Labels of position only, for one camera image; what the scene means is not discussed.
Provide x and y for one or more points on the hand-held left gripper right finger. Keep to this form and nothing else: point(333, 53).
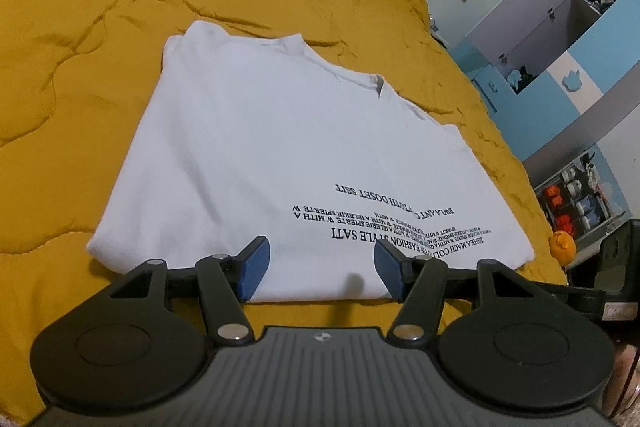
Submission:
point(389, 267)

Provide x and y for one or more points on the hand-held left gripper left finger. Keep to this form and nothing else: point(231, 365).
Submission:
point(254, 267)

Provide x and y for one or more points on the white printed sweatshirt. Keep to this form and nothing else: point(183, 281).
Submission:
point(260, 147)

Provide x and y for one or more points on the orange plush toy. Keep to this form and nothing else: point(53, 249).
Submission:
point(562, 247)

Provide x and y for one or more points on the toy shelf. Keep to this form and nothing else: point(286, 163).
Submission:
point(580, 202)

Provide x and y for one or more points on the blue white wardrobe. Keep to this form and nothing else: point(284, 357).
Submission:
point(575, 32)

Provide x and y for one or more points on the yellow quilted blanket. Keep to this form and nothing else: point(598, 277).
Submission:
point(75, 82)

